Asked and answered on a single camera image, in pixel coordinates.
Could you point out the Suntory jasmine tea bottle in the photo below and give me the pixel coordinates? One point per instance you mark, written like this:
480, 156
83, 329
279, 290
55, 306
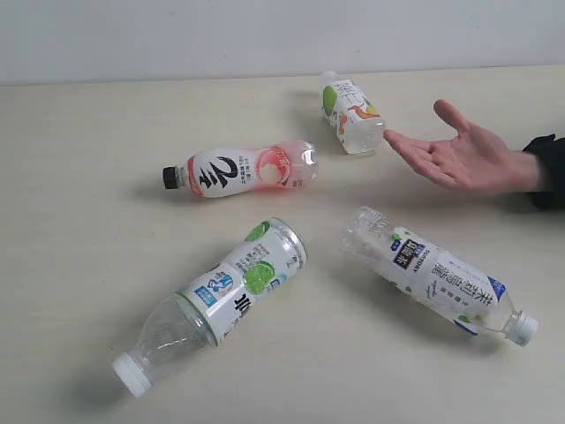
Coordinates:
468, 297

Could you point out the green orange tea bottle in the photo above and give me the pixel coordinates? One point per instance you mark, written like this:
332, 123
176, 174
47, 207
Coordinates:
357, 124

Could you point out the person's open bare hand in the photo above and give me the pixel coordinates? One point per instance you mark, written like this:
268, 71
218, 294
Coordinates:
475, 161

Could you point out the lime label water bottle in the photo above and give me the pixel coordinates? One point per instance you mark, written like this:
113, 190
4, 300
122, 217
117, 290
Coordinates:
200, 315

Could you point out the black sleeved forearm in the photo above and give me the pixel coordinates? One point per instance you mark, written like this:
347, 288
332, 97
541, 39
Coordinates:
549, 152

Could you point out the pink peach soda bottle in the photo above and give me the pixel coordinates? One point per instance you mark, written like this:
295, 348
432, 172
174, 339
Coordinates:
221, 172

